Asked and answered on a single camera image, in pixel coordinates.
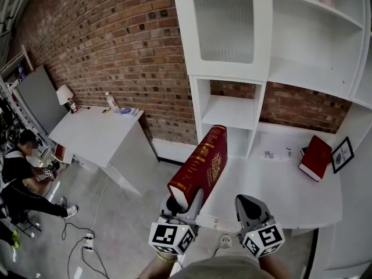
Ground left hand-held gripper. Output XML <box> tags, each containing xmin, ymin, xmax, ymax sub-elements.
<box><xmin>148</xmin><ymin>186</ymin><xmax>205</xmax><ymax>256</ymax></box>

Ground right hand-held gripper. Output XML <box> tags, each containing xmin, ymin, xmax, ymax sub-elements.
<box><xmin>234</xmin><ymin>194</ymin><xmax>285</xmax><ymax>259</ymax></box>

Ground person's grey shirt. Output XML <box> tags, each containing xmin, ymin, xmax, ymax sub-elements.
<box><xmin>173</xmin><ymin>255</ymin><xmax>274</xmax><ymax>279</ymax></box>

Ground white flat boxes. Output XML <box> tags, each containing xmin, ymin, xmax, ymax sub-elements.
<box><xmin>195</xmin><ymin>213</ymin><xmax>219</xmax><ymax>228</ymax></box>

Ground small plain red book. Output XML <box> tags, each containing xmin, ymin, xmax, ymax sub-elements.
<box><xmin>298</xmin><ymin>135</ymin><xmax>333</xmax><ymax>183</ymax></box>

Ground person's right forearm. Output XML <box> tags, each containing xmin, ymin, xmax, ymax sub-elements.
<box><xmin>256</xmin><ymin>253</ymin><xmax>289</xmax><ymax>279</ymax></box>

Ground white glass cabinet door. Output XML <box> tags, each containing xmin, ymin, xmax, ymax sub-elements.
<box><xmin>171</xmin><ymin>0</ymin><xmax>273</xmax><ymax>83</ymax></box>

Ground white shade table lamp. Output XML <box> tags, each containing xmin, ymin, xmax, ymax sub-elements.
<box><xmin>56</xmin><ymin>85</ymin><xmax>74</xmax><ymax>106</ymax></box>

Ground black framed picture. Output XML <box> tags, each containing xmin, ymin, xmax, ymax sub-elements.
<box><xmin>331</xmin><ymin>136</ymin><xmax>356</xmax><ymax>175</ymax></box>

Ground red and white box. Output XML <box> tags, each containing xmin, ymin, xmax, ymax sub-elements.
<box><xmin>53</xmin><ymin>143</ymin><xmax>74</xmax><ymax>164</ymax></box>

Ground clear plastic bottle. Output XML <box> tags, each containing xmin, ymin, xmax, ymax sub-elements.
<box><xmin>104</xmin><ymin>91</ymin><xmax>120</xmax><ymax>113</ymax></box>

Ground long black cable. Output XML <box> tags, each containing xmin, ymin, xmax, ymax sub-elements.
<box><xmin>67</xmin><ymin>244</ymin><xmax>110</xmax><ymax>279</ymax></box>

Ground white metal rack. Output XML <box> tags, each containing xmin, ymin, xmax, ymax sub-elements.
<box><xmin>0</xmin><ymin>44</ymin><xmax>33</xmax><ymax>133</ymax></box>

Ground white cable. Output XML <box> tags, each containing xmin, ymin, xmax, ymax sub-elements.
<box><xmin>90</xmin><ymin>175</ymin><xmax>110</xmax><ymax>235</ymax></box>

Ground person's left forearm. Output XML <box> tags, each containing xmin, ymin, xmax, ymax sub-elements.
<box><xmin>135</xmin><ymin>253</ymin><xmax>178</xmax><ymax>279</ymax></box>

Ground gold bracelet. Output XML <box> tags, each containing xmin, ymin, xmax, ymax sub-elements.
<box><xmin>156</xmin><ymin>252</ymin><xmax>177</xmax><ymax>263</ymax></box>

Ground white side table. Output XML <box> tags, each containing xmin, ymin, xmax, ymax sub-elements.
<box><xmin>48</xmin><ymin>105</ymin><xmax>160</xmax><ymax>197</ymax></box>

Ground white round plug adapter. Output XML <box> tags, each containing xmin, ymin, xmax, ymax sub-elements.
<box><xmin>219</xmin><ymin>234</ymin><xmax>234</xmax><ymax>250</ymax></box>

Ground grey board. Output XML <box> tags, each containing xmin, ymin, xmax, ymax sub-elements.
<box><xmin>15</xmin><ymin>65</ymin><xmax>69</xmax><ymax>135</ymax></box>

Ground large red gold-print book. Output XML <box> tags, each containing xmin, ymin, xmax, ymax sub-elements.
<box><xmin>167</xmin><ymin>124</ymin><xmax>228</xmax><ymax>208</ymax></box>

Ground white power strip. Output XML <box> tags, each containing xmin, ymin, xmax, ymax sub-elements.
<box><xmin>81</xmin><ymin>232</ymin><xmax>95</xmax><ymax>252</ymax></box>

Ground white shelf unit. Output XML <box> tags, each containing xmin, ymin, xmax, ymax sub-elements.
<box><xmin>171</xmin><ymin>0</ymin><xmax>372</xmax><ymax>174</ymax></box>

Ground blue and white booklet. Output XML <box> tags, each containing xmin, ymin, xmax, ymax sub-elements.
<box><xmin>116</xmin><ymin>106</ymin><xmax>141</xmax><ymax>117</ymax></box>

